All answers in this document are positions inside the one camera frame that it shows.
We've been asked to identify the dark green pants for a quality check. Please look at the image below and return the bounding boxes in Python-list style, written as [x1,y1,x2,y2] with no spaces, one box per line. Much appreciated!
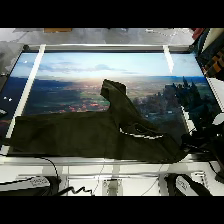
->
[8,78,188,165]

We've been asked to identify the black cable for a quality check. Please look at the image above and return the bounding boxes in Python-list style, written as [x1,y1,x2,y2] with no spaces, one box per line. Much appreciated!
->
[39,155,96,197]

